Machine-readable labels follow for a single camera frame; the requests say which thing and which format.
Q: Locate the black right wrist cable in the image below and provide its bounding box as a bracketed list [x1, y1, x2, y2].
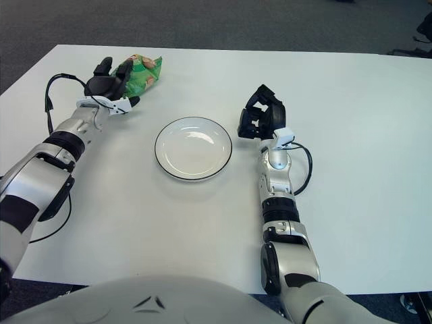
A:
[290, 141, 314, 196]

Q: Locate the black office chair base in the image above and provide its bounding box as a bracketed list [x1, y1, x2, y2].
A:
[387, 13, 432, 58]

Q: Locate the white plate with black rim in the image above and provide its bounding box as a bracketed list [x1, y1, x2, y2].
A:
[154, 116, 233, 182]

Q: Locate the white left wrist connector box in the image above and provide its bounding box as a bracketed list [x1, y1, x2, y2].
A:
[76, 96, 132, 117]

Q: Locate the grey robot torso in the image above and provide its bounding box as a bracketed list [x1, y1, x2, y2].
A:
[0, 275, 288, 324]

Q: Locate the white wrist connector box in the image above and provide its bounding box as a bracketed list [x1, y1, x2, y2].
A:
[76, 96, 132, 117]
[273, 127, 295, 149]

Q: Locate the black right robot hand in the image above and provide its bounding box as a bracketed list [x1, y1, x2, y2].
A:
[237, 84, 288, 140]

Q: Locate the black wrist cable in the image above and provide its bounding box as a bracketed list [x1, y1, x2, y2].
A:
[290, 141, 314, 196]
[28, 73, 90, 244]

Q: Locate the green potato chip bag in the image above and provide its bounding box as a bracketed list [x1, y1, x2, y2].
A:
[111, 55, 163, 99]

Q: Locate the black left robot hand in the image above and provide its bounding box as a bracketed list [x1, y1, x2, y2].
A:
[82, 57, 141, 109]

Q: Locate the chair caster wheel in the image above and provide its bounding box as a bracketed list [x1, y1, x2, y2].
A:
[400, 292, 432, 317]

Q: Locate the white right wrist connector box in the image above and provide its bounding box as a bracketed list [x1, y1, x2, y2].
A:
[273, 127, 295, 149]

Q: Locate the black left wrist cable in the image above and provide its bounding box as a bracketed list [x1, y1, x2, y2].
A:
[28, 73, 90, 244]

